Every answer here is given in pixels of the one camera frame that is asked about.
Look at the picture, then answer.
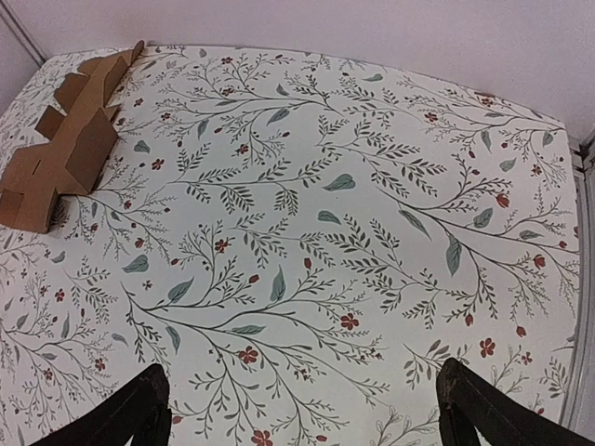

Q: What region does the aluminium frame post left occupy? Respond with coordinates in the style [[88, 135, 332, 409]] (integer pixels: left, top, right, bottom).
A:
[[0, 0, 48, 67]]

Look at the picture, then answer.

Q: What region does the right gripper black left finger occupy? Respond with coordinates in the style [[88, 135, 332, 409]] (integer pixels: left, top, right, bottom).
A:
[[43, 364, 171, 445]]

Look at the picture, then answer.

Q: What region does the aluminium frame post right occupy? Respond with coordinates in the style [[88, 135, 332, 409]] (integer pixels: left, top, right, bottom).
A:
[[561, 135, 594, 439]]

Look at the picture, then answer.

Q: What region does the floral patterned table cloth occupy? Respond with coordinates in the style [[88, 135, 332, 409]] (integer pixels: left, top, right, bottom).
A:
[[1, 46, 580, 445]]

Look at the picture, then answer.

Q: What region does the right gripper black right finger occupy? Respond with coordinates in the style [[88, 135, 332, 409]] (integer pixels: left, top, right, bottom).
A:
[[436, 358, 593, 445]]

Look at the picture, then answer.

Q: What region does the brown cardboard box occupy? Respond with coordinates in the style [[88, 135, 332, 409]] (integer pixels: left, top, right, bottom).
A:
[[1, 40, 144, 233]]

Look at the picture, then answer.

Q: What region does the aluminium frame post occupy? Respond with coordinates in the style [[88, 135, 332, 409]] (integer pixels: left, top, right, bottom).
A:
[[561, 135, 594, 439], [0, 0, 48, 67]]

